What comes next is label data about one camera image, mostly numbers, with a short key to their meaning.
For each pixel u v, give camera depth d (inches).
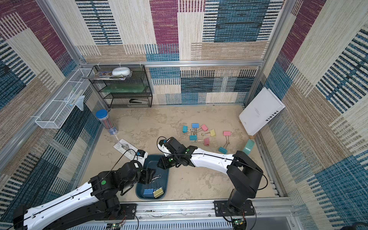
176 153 25.1
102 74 36.2
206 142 39.1
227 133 40.7
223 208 29.0
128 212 28.7
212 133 40.8
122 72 34.9
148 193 30.7
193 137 40.2
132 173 21.3
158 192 29.9
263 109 34.3
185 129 41.4
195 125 42.6
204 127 41.6
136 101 43.4
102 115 35.3
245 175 17.4
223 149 37.6
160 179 32.7
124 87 40.2
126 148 38.0
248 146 33.0
